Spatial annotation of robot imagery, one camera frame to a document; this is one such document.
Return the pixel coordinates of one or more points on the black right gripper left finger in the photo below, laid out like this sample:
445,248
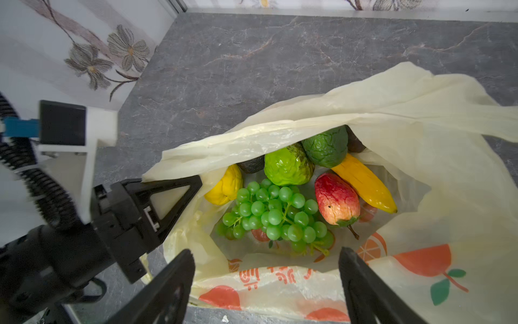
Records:
165,298

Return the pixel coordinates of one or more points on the red green mango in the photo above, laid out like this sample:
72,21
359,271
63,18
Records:
337,201

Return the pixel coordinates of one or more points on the light green custard apple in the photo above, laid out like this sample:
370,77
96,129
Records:
288,166

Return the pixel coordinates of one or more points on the yellow printed plastic bag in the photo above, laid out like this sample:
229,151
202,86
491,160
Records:
450,252

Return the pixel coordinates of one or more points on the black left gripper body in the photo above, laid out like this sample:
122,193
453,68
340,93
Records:
49,265

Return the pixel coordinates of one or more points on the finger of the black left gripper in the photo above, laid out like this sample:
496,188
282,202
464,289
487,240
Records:
161,203

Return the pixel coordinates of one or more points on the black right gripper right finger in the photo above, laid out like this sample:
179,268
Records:
368,298

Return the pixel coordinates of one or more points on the dark green avocado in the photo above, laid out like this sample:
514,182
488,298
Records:
327,149

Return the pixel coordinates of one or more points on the yellow banana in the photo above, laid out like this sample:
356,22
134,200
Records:
367,185

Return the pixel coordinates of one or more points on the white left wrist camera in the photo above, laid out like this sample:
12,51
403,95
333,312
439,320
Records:
47,163

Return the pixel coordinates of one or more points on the green grape bunch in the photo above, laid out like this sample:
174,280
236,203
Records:
277,214

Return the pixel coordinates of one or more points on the dark purple fruit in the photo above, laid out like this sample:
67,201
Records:
354,144

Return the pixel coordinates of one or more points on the dark brown avocado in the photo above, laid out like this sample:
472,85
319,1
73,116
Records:
252,166

